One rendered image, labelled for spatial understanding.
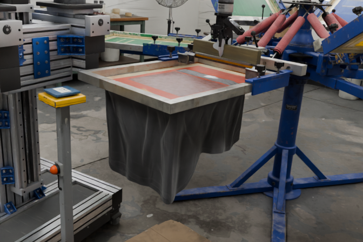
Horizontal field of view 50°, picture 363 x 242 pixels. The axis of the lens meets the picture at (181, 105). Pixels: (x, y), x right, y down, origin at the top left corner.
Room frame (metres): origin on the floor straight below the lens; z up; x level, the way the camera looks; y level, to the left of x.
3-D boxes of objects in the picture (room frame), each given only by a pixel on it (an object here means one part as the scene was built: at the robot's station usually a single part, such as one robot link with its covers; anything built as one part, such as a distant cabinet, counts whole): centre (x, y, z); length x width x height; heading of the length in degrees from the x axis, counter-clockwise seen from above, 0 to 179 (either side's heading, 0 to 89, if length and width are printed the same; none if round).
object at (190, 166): (1.55, -0.13, 0.74); 0.46 x 0.04 x 0.42; 137
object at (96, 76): (1.73, -0.02, 0.97); 0.79 x 0.58 x 0.04; 137
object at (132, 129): (1.52, 0.18, 0.74); 0.45 x 0.03 x 0.43; 47
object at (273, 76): (1.71, -0.39, 0.98); 0.30 x 0.05 x 0.07; 137
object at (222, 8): (1.93, -0.18, 1.28); 0.08 x 0.08 x 0.05
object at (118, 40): (2.70, 0.14, 1.05); 1.08 x 0.61 x 0.23; 77
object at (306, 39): (2.50, -0.74, 0.67); 0.39 x 0.39 x 1.35
